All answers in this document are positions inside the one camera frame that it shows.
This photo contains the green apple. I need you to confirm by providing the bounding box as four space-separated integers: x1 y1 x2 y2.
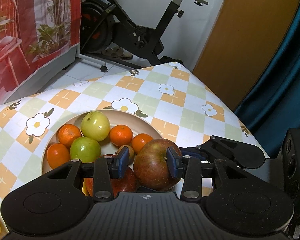
70 137 101 164
80 111 111 142

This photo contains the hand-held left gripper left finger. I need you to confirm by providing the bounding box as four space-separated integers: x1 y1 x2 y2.
46 147 130 202

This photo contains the brown wooden door panel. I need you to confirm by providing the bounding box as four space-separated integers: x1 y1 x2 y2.
192 0 300 110

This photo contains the printed backdrop cloth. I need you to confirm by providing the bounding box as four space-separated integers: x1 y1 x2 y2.
0 0 84 108

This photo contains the beige plate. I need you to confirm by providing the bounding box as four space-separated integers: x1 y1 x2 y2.
41 109 165 178

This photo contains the small tangerine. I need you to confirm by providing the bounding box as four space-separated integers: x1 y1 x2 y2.
58 124 82 149
132 133 154 154
47 143 71 170
109 125 134 147

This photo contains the checkered flower tablecloth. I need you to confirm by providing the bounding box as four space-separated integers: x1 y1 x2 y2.
0 62 270 230

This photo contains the black exercise bike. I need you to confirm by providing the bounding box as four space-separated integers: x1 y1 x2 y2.
79 0 213 67

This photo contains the brown kiwi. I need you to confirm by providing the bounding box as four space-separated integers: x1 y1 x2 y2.
116 145 135 164

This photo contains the white metal floor bar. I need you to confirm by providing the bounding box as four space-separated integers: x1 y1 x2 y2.
76 54 140 72

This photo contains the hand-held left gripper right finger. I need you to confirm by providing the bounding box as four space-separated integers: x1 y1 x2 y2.
166 147 248 202

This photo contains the brown sandal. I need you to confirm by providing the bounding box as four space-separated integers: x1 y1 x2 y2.
101 47 123 58
115 51 133 61

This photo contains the brownish red apple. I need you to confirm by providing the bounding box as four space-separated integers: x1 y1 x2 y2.
133 138 183 191

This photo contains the teal curtain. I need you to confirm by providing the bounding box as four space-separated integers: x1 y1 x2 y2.
234 0 300 157

